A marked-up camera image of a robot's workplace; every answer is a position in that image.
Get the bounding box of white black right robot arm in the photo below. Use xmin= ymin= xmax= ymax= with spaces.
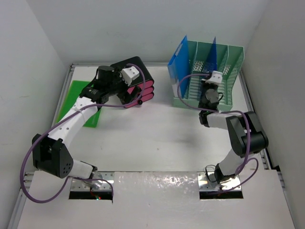
xmin=198 ymin=80 xmax=269 ymax=184

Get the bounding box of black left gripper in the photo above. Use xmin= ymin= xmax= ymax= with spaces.
xmin=106 ymin=67 xmax=138 ymax=104

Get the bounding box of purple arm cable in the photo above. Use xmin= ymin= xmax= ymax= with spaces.
xmin=177 ymin=73 xmax=260 ymax=194
xmin=20 ymin=63 xmax=146 ymax=203

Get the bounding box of pink top drawer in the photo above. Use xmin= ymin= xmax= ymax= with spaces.
xmin=127 ymin=80 xmax=154 ymax=94

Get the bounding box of black drawer cabinet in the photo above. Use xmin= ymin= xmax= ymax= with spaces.
xmin=109 ymin=56 xmax=155 ymax=109

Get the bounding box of mint green file rack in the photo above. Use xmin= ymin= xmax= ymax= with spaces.
xmin=167 ymin=37 xmax=244 ymax=111

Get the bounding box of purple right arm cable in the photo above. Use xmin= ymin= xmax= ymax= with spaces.
xmin=177 ymin=73 xmax=260 ymax=194

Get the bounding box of light blue book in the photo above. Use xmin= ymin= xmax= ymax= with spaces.
xmin=167 ymin=35 xmax=190 ymax=98

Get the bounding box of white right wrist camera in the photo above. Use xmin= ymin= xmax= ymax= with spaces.
xmin=205 ymin=71 xmax=223 ymax=86

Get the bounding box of pink drawer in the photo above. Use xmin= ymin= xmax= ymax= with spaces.
xmin=140 ymin=86 xmax=154 ymax=102
xmin=127 ymin=80 xmax=154 ymax=94
xmin=124 ymin=93 xmax=154 ymax=108

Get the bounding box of pink middle drawer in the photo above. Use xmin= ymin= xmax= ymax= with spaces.
xmin=140 ymin=86 xmax=154 ymax=102

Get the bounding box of pink bottom drawer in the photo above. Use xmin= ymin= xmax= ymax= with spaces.
xmin=124 ymin=93 xmax=154 ymax=108

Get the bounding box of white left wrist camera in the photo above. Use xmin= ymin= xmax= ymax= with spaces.
xmin=121 ymin=66 xmax=140 ymax=86

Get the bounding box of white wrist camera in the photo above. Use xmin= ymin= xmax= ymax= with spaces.
xmin=121 ymin=66 xmax=140 ymax=86
xmin=205 ymin=71 xmax=223 ymax=86

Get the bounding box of green clip file folder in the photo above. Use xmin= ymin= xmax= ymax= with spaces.
xmin=55 ymin=80 xmax=102 ymax=129

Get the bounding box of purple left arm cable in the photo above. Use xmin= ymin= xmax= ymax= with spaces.
xmin=20 ymin=63 xmax=146 ymax=203

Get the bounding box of dark blue clipboard folder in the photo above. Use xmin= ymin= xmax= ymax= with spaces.
xmin=203 ymin=37 xmax=217 ymax=73

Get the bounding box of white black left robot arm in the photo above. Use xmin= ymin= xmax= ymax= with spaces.
xmin=32 ymin=64 xmax=144 ymax=179

